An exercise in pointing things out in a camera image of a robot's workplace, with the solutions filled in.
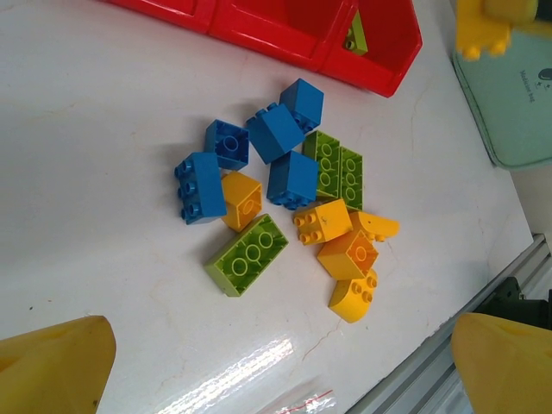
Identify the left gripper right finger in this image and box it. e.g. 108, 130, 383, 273
450, 312, 552, 414

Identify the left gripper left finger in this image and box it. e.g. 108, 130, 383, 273
0, 316, 117, 414

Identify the yellow curved lego brick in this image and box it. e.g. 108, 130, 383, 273
348, 210, 401, 242
327, 267, 380, 324

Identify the green long lego brick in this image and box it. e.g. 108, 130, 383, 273
203, 213, 289, 298
342, 10, 370, 57
301, 129, 342, 200
338, 145, 365, 212

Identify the blue lego brick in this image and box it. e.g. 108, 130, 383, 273
245, 103, 306, 166
173, 151, 229, 227
266, 149, 320, 211
204, 119, 251, 172
279, 78, 325, 130

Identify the clear plastic zip bag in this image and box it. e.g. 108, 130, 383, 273
258, 387, 336, 414

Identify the mint green zipper bag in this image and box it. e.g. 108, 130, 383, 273
451, 16, 552, 173

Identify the red plastic bin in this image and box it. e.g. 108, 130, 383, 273
103, 0, 223, 35
318, 0, 424, 99
209, 0, 359, 72

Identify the wide aluminium base rail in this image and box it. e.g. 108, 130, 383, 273
357, 232, 552, 414

